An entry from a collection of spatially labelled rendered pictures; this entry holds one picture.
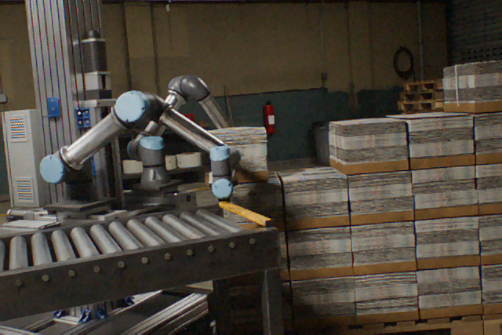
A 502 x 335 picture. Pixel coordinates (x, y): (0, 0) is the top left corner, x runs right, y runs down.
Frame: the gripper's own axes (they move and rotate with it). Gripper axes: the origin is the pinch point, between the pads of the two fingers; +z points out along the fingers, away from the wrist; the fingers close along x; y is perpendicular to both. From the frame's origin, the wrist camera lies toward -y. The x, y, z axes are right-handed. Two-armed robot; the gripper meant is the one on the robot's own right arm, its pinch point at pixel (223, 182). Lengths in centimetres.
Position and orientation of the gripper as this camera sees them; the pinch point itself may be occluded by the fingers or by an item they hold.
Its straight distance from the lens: 243.9
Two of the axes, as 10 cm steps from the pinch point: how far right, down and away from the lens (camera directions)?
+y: -0.8, -9.9, -0.8
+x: -10.0, 0.8, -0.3
